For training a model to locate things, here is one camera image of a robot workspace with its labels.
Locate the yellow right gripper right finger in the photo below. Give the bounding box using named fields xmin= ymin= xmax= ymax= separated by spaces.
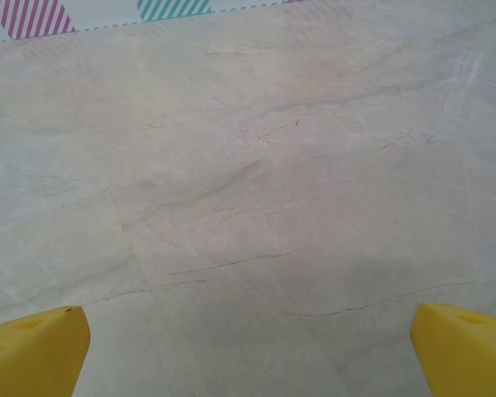
xmin=410 ymin=301 xmax=496 ymax=397

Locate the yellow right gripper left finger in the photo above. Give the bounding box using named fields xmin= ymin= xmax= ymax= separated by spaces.
xmin=0 ymin=305 xmax=91 ymax=397

